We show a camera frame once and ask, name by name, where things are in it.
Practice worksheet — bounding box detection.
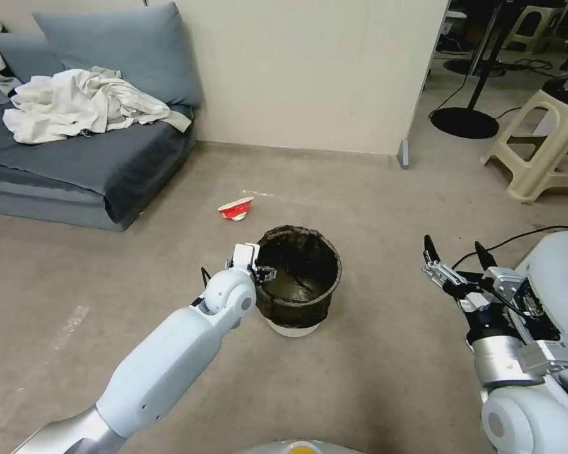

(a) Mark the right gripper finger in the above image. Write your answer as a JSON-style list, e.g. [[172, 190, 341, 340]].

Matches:
[[475, 240, 525, 300], [422, 234, 470, 288]]

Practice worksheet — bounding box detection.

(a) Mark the black trash bag liner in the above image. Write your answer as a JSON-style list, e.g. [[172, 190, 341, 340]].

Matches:
[[254, 226, 343, 330]]

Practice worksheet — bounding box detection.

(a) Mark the white round trash can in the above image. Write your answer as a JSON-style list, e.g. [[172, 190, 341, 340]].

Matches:
[[266, 310, 328, 339]]

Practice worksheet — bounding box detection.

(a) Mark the black round-base floor stand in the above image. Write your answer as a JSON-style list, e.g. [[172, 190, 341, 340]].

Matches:
[[429, 0, 514, 140]]

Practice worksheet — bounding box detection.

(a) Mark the crushed red paper cup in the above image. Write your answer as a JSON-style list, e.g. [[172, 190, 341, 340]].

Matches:
[[217, 196, 256, 223]]

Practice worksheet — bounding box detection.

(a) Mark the large beige plastic stool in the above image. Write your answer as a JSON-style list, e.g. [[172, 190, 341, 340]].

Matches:
[[481, 87, 568, 205]]

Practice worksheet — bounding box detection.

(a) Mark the blue-grey sofa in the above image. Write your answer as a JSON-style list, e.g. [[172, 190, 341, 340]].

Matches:
[[0, 75, 199, 233]]

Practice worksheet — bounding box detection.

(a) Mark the black flat stand base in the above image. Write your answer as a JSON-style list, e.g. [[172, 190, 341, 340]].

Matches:
[[444, 57, 506, 79]]

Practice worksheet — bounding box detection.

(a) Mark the crumpled white cloth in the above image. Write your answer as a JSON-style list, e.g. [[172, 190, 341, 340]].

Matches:
[[3, 66, 193, 145]]

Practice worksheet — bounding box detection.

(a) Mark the large blue-grey cushion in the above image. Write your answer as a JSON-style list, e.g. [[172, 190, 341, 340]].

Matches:
[[32, 1, 203, 108]]

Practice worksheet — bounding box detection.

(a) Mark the small beige plastic stool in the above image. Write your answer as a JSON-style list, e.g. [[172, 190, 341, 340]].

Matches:
[[503, 4, 568, 54]]

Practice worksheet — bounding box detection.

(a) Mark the small blue-grey cushion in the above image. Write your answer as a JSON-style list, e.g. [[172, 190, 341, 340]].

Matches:
[[0, 33, 66, 87]]

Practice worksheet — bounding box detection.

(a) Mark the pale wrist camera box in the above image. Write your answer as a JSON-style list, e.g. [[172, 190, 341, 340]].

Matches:
[[463, 291, 492, 311], [232, 243, 260, 274]]

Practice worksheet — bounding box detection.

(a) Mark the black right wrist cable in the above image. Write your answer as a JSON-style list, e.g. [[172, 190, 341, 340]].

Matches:
[[452, 226, 568, 284]]

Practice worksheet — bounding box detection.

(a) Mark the black floor cable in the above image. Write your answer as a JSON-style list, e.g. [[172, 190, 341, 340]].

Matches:
[[428, 45, 536, 119]]

